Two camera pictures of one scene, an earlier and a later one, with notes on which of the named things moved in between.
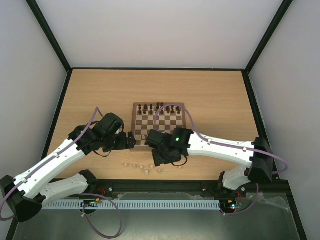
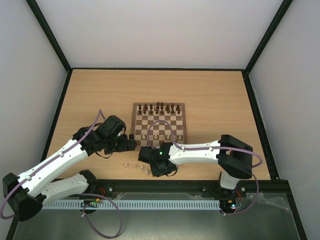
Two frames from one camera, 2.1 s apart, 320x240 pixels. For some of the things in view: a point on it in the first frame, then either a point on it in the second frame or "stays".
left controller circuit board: x=91 y=203 stays
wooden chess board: x=164 y=117 stays
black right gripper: x=155 y=160 -> x=144 y=155
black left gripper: x=123 y=144 stays
